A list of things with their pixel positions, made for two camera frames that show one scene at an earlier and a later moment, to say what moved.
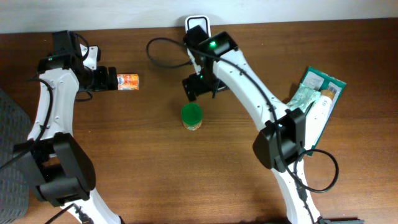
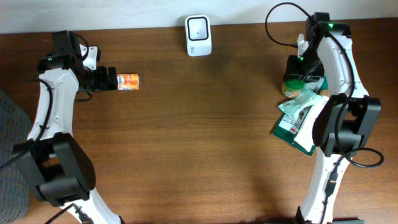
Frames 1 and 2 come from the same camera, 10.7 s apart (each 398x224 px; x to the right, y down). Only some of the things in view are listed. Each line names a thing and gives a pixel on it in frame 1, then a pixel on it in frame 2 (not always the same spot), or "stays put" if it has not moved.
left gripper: [112, 78] stays put
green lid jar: [192, 116] to [292, 88]
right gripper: [197, 86] to [290, 69]
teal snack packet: [303, 98] stays put
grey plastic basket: [15, 178] stays put
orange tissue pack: [128, 81] stays put
